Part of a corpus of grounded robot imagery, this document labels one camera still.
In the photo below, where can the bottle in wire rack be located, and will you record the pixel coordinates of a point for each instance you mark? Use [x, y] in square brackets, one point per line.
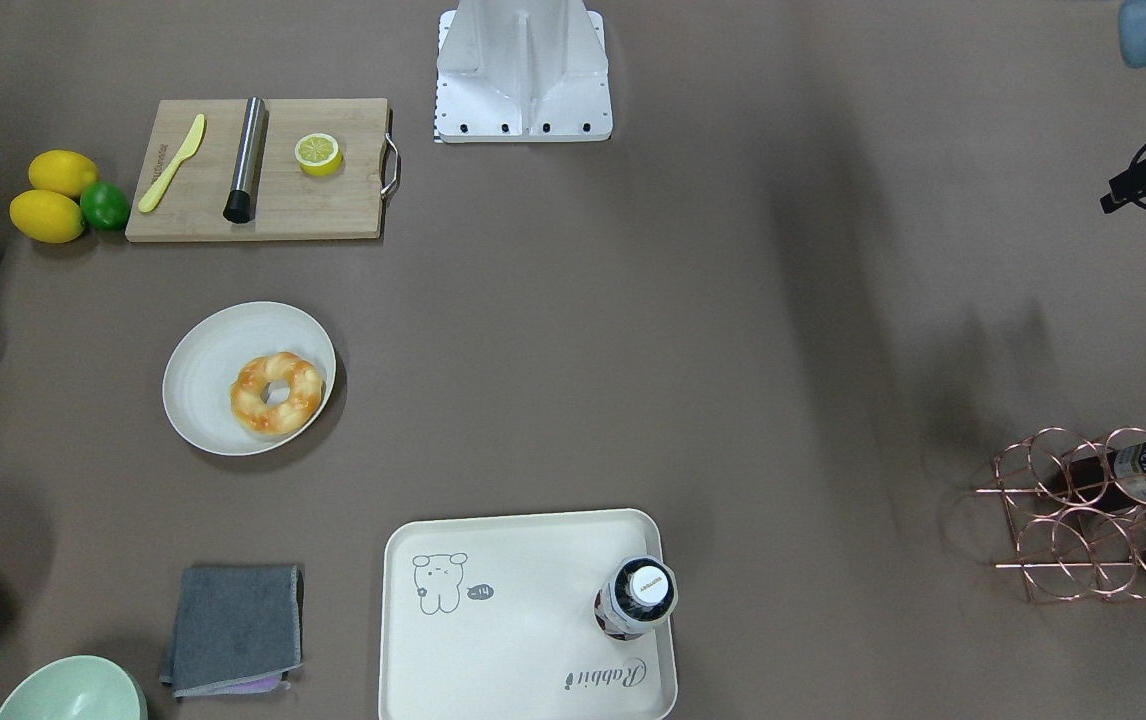
[1113, 483]

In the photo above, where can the green lime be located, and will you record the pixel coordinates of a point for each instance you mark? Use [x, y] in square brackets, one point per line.
[104, 207]

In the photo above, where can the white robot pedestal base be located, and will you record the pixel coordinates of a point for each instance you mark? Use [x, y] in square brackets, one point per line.
[522, 72]

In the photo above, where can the white round plate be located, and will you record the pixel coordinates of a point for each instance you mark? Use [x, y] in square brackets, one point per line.
[201, 369]

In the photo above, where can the yellow lemon upper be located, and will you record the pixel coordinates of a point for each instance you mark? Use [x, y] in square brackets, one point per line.
[62, 171]

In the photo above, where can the half lemon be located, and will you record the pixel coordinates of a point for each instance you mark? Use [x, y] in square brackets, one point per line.
[318, 154]

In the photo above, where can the bamboo cutting board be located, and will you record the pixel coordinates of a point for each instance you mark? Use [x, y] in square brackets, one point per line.
[289, 205]

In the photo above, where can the yellow plastic knife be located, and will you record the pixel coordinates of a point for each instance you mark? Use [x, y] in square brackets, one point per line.
[188, 148]

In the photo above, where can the yellow lemon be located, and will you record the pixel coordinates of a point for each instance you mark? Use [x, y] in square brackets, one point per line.
[62, 171]
[46, 216]

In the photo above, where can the grey folded cloth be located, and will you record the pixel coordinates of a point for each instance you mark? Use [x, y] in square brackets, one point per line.
[237, 630]

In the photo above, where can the cream rabbit tray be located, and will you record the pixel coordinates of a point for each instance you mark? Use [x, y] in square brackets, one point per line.
[492, 618]

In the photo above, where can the steel cylinder muddler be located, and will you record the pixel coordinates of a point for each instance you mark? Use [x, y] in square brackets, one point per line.
[240, 206]

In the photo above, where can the tea bottle on tray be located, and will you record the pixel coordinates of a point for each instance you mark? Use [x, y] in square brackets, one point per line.
[638, 597]

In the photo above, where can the glazed donut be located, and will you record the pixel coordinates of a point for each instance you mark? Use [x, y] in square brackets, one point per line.
[252, 383]

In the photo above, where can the mint green bowl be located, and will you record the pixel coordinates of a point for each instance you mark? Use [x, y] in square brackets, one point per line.
[77, 687]

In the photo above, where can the copper wire bottle rack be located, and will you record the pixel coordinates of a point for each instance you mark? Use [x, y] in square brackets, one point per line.
[1064, 551]

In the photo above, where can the yellow lemon lower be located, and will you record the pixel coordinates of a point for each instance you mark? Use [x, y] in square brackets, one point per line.
[46, 216]

